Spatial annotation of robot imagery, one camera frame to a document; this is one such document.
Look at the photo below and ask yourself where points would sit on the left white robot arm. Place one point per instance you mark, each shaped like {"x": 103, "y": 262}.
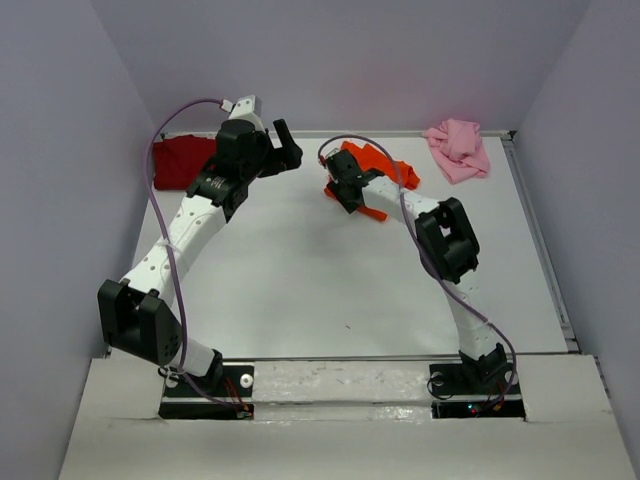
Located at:
{"x": 135, "y": 312}

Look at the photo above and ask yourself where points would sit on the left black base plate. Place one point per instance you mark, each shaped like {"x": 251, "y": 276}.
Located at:
{"x": 230, "y": 399}

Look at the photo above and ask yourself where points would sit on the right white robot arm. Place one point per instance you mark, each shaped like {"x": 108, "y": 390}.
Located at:
{"x": 448, "y": 251}

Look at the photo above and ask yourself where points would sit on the dark red folded t-shirt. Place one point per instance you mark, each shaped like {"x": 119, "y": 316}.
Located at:
{"x": 178, "y": 160}

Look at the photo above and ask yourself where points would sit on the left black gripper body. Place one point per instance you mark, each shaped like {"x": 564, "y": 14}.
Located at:
{"x": 253, "y": 168}

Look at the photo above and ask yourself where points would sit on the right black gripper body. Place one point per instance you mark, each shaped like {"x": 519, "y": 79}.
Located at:
{"x": 336, "y": 188}

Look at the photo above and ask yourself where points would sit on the pink crumpled t-shirt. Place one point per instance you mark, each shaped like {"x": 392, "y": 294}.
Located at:
{"x": 457, "y": 148}

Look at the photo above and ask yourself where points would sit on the orange t-shirt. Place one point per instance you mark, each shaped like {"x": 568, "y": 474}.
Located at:
{"x": 368, "y": 157}

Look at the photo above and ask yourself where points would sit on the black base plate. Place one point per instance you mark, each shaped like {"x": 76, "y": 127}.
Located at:
{"x": 456, "y": 397}
{"x": 230, "y": 399}

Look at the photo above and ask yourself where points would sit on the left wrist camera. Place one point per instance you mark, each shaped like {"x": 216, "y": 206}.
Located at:
{"x": 247, "y": 108}

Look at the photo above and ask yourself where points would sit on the white front cover board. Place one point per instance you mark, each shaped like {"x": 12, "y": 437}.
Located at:
{"x": 349, "y": 420}

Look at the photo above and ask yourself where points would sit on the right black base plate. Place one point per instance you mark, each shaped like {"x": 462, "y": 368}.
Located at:
{"x": 456, "y": 397}

